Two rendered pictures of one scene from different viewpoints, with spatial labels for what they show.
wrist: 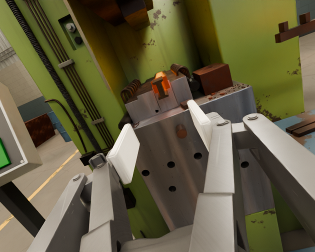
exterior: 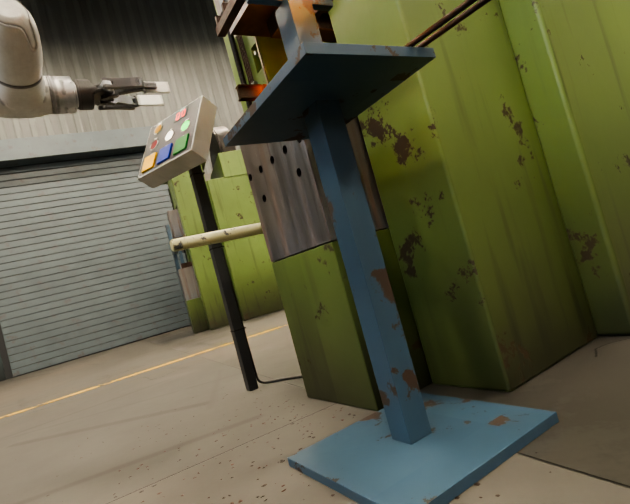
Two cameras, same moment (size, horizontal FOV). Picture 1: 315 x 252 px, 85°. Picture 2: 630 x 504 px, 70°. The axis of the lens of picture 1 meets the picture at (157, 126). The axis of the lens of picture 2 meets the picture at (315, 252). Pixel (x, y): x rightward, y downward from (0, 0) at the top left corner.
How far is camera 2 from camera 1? 137 cm
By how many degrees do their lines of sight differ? 53
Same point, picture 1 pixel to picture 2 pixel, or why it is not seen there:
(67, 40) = (255, 65)
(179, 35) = not seen: hidden behind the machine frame
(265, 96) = (384, 103)
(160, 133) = not seen: hidden behind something
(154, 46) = not seen: hidden behind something
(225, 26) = (338, 23)
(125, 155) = (143, 98)
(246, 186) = (304, 202)
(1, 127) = (192, 128)
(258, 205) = (318, 233)
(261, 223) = (326, 265)
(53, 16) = (249, 46)
